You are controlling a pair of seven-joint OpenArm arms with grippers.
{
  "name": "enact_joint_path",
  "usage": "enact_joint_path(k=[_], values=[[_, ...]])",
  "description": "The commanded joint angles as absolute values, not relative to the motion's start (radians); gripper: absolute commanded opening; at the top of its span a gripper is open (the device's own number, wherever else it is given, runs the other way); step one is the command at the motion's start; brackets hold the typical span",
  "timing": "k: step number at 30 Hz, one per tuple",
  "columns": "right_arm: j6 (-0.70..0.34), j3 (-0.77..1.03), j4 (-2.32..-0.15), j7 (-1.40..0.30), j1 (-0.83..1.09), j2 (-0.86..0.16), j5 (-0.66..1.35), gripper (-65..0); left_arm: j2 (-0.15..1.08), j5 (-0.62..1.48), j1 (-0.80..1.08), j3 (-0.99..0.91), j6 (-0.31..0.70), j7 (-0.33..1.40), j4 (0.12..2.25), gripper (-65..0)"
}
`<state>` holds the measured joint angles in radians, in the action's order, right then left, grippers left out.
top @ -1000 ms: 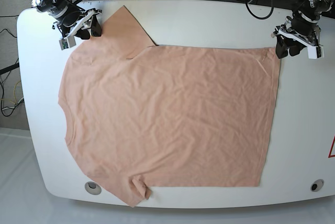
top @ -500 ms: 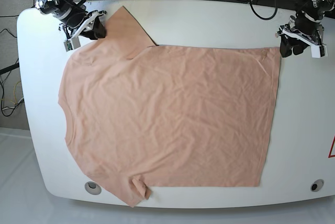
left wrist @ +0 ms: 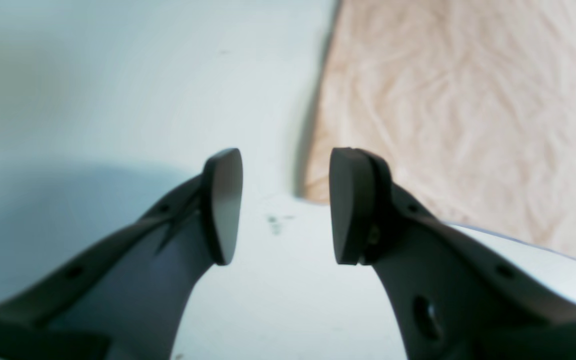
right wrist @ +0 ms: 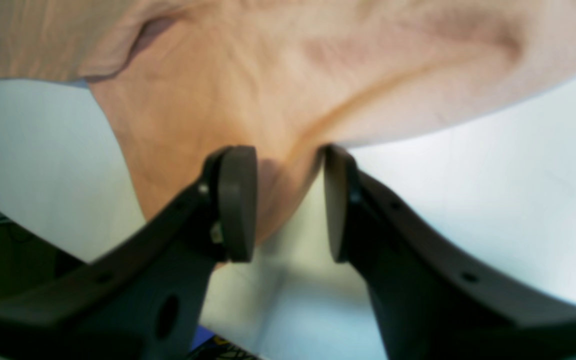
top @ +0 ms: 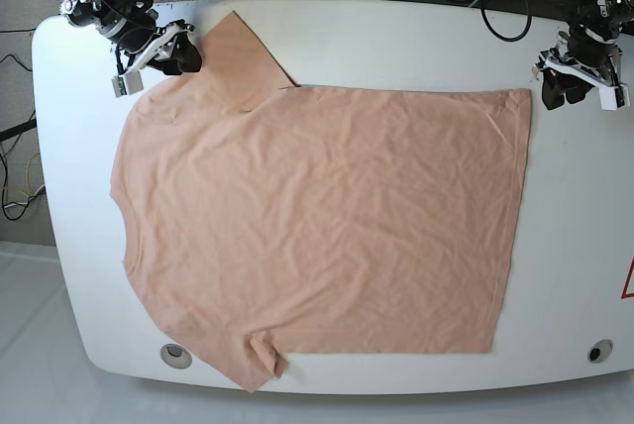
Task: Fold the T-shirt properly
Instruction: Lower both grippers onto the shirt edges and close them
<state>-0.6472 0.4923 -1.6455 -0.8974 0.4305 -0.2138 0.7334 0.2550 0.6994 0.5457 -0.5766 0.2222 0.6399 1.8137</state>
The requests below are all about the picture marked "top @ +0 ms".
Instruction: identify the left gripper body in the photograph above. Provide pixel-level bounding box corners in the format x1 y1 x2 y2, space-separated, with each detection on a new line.
533 30 622 88

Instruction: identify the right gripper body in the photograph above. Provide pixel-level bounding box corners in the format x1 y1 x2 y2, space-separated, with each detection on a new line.
115 20 194 75

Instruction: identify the peach pink T-shirt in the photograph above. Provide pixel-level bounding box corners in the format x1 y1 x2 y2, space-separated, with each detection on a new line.
110 13 531 391

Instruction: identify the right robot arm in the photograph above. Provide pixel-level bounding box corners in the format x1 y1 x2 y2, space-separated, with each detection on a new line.
60 0 202 76

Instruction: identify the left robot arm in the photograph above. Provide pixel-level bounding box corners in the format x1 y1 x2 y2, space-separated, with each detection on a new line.
535 0 633 111

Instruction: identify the red triangle warning sticker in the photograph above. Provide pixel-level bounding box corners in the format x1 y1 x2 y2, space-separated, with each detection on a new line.
621 259 634 299

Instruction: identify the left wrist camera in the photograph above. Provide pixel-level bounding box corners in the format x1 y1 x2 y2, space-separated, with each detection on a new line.
598 83 630 111

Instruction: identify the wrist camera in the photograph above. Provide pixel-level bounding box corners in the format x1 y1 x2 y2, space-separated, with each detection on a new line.
598 83 630 111
112 71 144 98

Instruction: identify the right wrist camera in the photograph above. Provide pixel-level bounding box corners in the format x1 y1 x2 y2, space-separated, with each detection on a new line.
112 71 144 98

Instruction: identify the black floor cable left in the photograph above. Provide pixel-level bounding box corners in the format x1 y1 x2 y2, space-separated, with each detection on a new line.
0 53 47 221

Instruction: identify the right table cable grommet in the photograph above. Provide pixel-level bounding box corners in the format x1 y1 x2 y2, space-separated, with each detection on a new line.
587 339 613 364

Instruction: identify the table cable grommet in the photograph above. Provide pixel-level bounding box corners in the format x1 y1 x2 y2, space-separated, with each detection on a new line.
159 344 192 370
587 339 613 364

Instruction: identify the left table cable grommet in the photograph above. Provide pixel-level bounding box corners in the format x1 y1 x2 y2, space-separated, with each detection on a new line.
159 344 192 370

